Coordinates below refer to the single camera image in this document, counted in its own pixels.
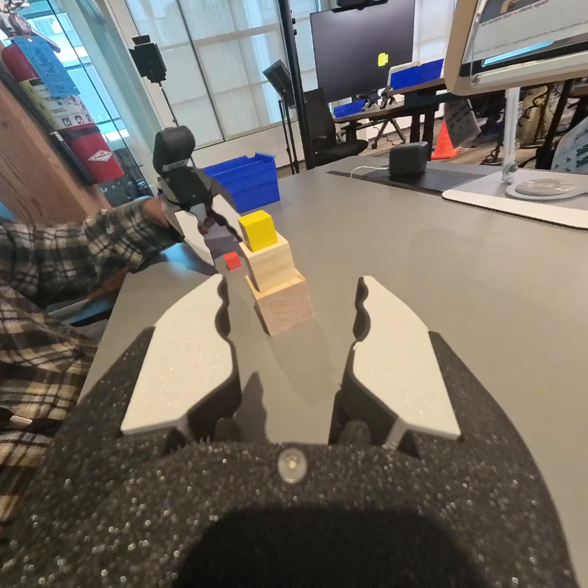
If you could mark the person's left hand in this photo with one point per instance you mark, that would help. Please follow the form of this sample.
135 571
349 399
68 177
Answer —
158 213

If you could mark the person's plaid shirt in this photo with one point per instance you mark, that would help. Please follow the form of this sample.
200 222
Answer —
32 367

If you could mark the large blue plastic bin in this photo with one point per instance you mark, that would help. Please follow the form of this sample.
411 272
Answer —
252 183

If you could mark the black webcam bar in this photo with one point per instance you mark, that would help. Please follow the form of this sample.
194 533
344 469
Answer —
363 3

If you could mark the white tablet stand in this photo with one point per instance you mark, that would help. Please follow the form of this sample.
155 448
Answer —
528 202

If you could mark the orange traffic cone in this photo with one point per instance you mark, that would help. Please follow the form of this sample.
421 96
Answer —
444 144

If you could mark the dark grey charger block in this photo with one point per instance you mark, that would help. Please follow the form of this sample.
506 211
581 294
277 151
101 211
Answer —
409 158

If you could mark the large natural wooden cube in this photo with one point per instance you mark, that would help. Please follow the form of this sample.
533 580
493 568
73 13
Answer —
287 310

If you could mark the printed paper sheet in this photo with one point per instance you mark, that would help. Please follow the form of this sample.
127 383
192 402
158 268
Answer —
572 149
461 121

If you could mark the black office chair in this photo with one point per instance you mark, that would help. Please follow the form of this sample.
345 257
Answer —
326 133

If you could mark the blue paper tag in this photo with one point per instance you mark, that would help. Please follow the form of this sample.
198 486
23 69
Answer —
46 64

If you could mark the blue office chair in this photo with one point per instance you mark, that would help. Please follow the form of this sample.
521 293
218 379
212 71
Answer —
92 312

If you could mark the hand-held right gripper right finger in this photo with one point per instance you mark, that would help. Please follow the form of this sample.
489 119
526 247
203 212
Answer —
404 376

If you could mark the tall black pole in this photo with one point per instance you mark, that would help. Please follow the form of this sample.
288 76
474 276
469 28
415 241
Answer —
296 69

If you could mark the large black monitor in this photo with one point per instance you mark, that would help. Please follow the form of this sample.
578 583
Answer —
358 46

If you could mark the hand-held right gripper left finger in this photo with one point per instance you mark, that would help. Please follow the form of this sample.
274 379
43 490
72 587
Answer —
179 367

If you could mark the person's left forearm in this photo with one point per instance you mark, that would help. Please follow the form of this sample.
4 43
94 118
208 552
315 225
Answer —
69 248

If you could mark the brown wooden cabinet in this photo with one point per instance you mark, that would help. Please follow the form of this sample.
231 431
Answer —
36 174

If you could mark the medium natural wooden cube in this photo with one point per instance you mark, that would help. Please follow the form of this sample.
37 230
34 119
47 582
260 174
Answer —
271 266

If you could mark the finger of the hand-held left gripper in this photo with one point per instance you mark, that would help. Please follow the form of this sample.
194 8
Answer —
195 229
225 204

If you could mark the dark office desk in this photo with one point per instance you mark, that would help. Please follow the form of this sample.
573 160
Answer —
413 103

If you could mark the red fire extinguisher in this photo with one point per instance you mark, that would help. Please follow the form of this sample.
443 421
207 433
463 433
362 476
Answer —
92 147

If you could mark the yellow wooden cube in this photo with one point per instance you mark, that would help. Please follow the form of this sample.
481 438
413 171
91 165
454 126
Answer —
258 229

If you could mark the small red wooden cube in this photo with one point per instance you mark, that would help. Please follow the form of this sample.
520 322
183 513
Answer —
232 261

